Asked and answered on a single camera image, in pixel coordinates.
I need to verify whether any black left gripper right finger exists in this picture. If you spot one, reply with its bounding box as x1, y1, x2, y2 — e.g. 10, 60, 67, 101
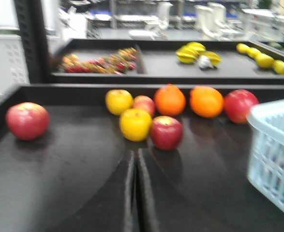
137, 148, 260, 232

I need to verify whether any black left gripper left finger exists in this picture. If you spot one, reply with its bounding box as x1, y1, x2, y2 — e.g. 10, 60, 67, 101
47, 150, 135, 232

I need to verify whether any light blue plastic basket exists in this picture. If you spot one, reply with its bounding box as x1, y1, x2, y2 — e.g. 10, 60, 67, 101
247, 99, 284, 213

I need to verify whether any black wooden display stand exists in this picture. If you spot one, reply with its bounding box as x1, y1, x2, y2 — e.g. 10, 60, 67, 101
0, 39, 284, 232

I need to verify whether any dark red small apple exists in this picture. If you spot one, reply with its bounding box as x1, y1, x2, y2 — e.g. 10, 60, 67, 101
150, 116, 183, 151

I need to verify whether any yellow apple front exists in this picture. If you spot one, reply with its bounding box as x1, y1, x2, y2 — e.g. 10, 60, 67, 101
119, 108, 152, 142

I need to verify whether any yellow apple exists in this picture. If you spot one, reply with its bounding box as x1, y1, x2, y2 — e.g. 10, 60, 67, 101
105, 89, 134, 116
119, 108, 152, 142

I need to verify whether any yellow apple back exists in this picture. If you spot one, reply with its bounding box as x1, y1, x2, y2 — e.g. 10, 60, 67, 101
105, 89, 134, 116

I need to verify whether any pink small apple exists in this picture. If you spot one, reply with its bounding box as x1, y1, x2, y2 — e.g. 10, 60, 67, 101
133, 95, 156, 117

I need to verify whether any orange left of pair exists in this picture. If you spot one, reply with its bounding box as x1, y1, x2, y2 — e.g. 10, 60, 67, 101
153, 84, 186, 116

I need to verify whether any orange of pair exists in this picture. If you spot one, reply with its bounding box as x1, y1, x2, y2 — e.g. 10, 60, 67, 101
190, 86, 224, 118
153, 84, 186, 116

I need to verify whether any orange right of pair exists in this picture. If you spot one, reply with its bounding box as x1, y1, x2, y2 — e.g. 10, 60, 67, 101
190, 86, 224, 118

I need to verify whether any red apple far left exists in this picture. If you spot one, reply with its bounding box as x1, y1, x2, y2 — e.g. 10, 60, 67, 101
5, 102, 50, 141

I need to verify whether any large red apple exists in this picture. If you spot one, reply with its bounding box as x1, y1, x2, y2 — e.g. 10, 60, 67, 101
224, 89, 259, 124

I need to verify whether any cherry tomato vine pile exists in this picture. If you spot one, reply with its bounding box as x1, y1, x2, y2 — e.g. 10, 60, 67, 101
59, 47, 138, 75

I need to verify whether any white garlic bulb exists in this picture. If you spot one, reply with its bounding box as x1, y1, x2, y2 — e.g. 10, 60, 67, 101
197, 55, 214, 69

